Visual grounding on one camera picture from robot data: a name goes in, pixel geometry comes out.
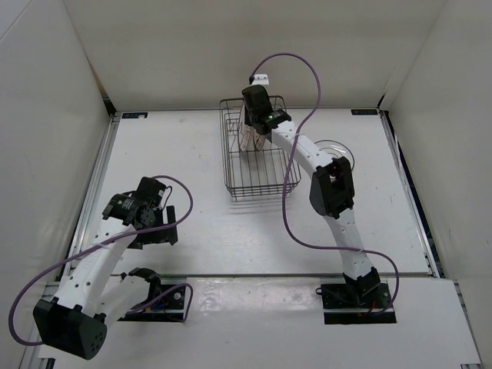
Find red patterned plate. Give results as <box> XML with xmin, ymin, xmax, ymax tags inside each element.
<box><xmin>253</xmin><ymin>130</ymin><xmax>266</xmax><ymax>151</ymax></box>
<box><xmin>238</xmin><ymin>124</ymin><xmax>251</xmax><ymax>152</ymax></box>

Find black patterned white plate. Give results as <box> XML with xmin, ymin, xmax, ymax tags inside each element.
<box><xmin>315</xmin><ymin>139</ymin><xmax>355</xmax><ymax>171</ymax></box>

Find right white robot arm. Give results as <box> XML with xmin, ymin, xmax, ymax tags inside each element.
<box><xmin>243</xmin><ymin>102</ymin><xmax>381</xmax><ymax>308</ymax></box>

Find right blue corner label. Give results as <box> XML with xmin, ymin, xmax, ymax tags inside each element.
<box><xmin>351</xmin><ymin>108</ymin><xmax>378</xmax><ymax>116</ymax></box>

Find blue corner label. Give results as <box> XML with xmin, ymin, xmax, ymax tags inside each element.
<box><xmin>351</xmin><ymin>108</ymin><xmax>378</xmax><ymax>116</ymax></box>
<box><xmin>121</xmin><ymin>112</ymin><xmax>148</xmax><ymax>119</ymax></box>

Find left blue corner label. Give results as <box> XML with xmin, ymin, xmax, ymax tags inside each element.
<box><xmin>121</xmin><ymin>112</ymin><xmax>148</xmax><ymax>119</ymax></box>

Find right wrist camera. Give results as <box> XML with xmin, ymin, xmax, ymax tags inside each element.
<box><xmin>241</xmin><ymin>74</ymin><xmax>272</xmax><ymax>116</ymax></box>

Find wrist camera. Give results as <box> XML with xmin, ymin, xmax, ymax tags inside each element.
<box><xmin>133</xmin><ymin>177</ymin><xmax>167</xmax><ymax>208</ymax></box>
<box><xmin>241</xmin><ymin>74</ymin><xmax>272</xmax><ymax>116</ymax></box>

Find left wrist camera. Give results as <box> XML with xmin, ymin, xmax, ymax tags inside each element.
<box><xmin>133</xmin><ymin>177</ymin><xmax>167</xmax><ymax>208</ymax></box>

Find wire dish rack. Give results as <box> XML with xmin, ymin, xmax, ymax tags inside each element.
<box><xmin>219</xmin><ymin>98</ymin><xmax>289</xmax><ymax>201</ymax></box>

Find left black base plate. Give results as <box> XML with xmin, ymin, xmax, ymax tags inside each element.
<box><xmin>119</xmin><ymin>285</ymin><xmax>188</xmax><ymax>323</ymax></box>

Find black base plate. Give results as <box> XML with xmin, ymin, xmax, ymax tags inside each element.
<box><xmin>315</xmin><ymin>283</ymin><xmax>397</xmax><ymax>325</ymax></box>
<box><xmin>119</xmin><ymin>285</ymin><xmax>188</xmax><ymax>323</ymax></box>

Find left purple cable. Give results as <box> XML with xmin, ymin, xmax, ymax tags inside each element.
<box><xmin>8</xmin><ymin>175</ymin><xmax>193</xmax><ymax>344</ymax></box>

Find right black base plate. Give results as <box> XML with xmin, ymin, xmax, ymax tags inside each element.
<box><xmin>315</xmin><ymin>283</ymin><xmax>397</xmax><ymax>325</ymax></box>

